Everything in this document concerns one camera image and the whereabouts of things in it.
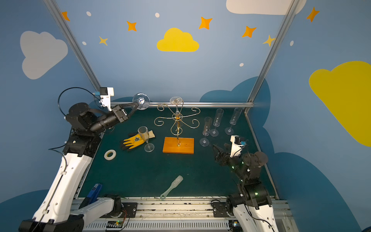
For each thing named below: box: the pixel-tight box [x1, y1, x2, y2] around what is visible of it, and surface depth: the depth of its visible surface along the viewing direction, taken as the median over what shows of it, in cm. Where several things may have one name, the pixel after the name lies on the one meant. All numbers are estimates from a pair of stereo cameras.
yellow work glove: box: [123, 130, 156, 149], surface depth 100 cm
